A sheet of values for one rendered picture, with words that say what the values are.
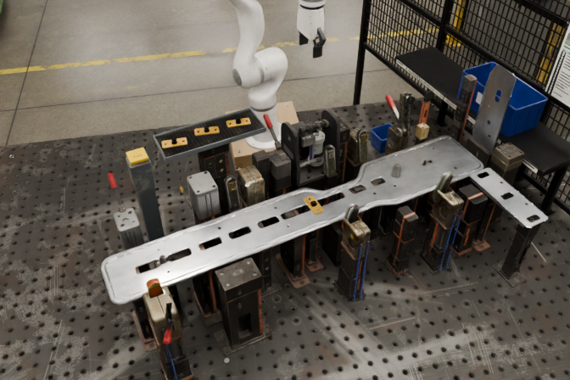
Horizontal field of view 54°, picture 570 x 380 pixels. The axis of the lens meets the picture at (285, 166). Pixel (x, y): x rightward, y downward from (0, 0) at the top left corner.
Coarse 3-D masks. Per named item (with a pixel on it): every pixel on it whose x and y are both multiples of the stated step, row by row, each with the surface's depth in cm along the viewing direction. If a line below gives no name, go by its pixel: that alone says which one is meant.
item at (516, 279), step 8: (520, 232) 188; (528, 232) 185; (536, 232) 188; (520, 240) 190; (528, 240) 190; (512, 248) 195; (520, 248) 191; (512, 256) 196; (520, 256) 195; (496, 264) 207; (504, 264) 202; (512, 264) 197; (520, 264) 199; (504, 272) 203; (512, 272) 201; (512, 280) 202; (520, 280) 202
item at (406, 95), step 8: (400, 96) 202; (408, 96) 201; (400, 104) 204; (408, 104) 204; (400, 112) 205; (408, 112) 206; (400, 120) 207; (408, 120) 207; (400, 128) 208; (408, 128) 209
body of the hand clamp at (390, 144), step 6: (396, 126) 213; (390, 132) 214; (390, 138) 215; (396, 138) 211; (402, 138) 211; (408, 138) 213; (390, 144) 216; (396, 144) 213; (402, 144) 214; (390, 150) 218; (396, 150) 214
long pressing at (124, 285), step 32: (384, 160) 206; (416, 160) 206; (448, 160) 206; (320, 192) 193; (384, 192) 194; (416, 192) 194; (224, 224) 182; (256, 224) 182; (288, 224) 182; (320, 224) 183; (128, 256) 172; (192, 256) 172; (224, 256) 172; (128, 288) 163
